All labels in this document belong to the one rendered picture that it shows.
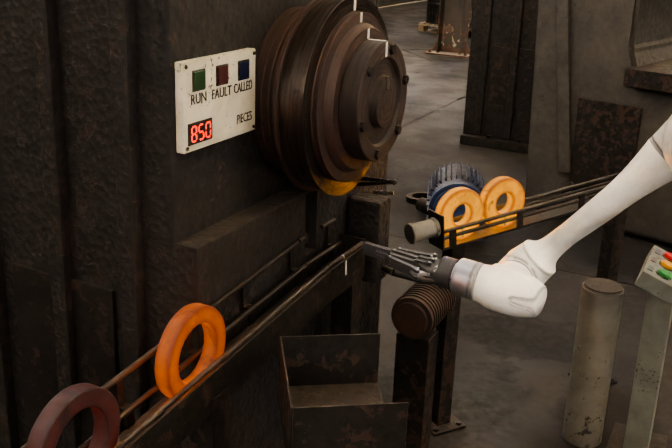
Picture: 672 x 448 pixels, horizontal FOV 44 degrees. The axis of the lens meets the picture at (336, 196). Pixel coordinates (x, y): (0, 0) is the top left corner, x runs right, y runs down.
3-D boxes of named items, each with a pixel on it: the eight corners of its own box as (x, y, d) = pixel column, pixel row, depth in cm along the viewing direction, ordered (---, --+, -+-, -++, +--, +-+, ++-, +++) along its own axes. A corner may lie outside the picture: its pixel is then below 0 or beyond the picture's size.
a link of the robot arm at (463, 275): (480, 292, 202) (457, 285, 204) (487, 258, 199) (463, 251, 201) (468, 306, 194) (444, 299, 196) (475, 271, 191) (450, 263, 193)
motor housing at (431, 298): (379, 458, 250) (389, 293, 233) (407, 422, 268) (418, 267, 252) (420, 472, 244) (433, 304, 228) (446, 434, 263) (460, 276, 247)
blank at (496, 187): (477, 181, 250) (484, 184, 247) (518, 171, 257) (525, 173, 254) (477, 229, 256) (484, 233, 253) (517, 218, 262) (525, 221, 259)
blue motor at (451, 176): (423, 246, 418) (428, 180, 408) (425, 210, 472) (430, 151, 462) (486, 251, 415) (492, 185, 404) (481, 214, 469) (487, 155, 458)
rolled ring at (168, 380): (228, 295, 167) (214, 291, 168) (170, 323, 150) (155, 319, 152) (224, 381, 171) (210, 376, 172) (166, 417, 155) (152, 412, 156)
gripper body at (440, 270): (446, 295, 196) (410, 284, 200) (458, 283, 203) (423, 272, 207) (451, 266, 194) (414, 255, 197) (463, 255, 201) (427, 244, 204)
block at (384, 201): (341, 277, 236) (344, 196, 229) (354, 268, 243) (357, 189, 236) (376, 286, 232) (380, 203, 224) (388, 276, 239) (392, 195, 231)
